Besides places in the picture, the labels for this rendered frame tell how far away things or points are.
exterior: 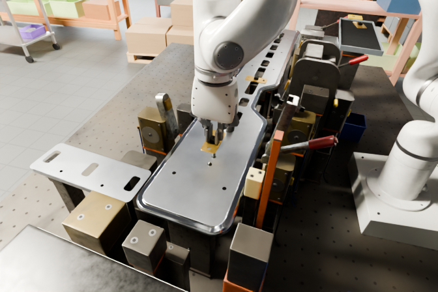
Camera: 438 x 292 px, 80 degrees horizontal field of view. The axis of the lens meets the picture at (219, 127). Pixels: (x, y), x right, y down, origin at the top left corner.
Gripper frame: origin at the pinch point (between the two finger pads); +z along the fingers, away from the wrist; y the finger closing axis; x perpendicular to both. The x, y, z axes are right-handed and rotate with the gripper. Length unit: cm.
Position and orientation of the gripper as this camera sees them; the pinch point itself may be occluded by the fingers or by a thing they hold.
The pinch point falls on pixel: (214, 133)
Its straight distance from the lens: 64.3
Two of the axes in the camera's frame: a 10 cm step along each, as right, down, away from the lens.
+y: -9.4, -2.3, 2.5
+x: -3.4, 5.7, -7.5
